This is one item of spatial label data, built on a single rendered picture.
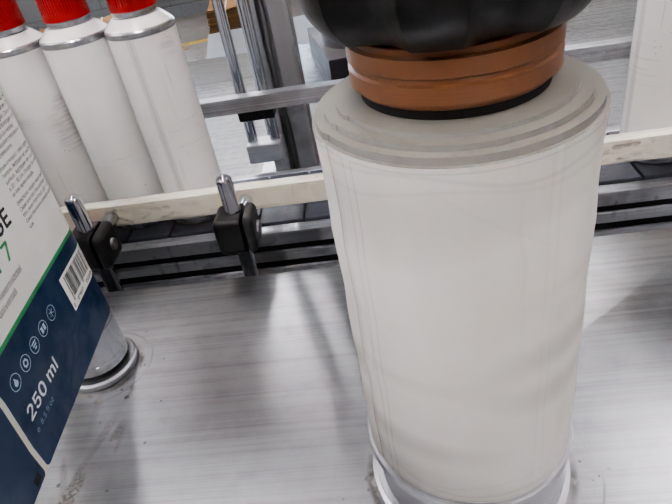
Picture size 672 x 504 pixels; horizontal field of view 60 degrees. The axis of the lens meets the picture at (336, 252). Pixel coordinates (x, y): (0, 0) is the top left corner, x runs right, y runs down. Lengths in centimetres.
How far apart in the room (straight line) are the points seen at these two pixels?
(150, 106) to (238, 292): 16
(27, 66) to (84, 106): 5
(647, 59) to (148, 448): 43
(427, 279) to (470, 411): 6
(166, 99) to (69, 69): 7
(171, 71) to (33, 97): 11
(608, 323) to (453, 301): 21
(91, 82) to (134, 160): 7
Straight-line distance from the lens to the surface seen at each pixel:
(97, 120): 50
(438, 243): 16
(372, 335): 20
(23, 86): 51
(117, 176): 51
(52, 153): 53
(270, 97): 52
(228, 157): 74
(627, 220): 52
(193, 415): 35
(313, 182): 46
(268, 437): 32
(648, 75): 50
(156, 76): 46
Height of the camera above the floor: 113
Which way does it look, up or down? 35 degrees down
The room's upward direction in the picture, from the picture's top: 11 degrees counter-clockwise
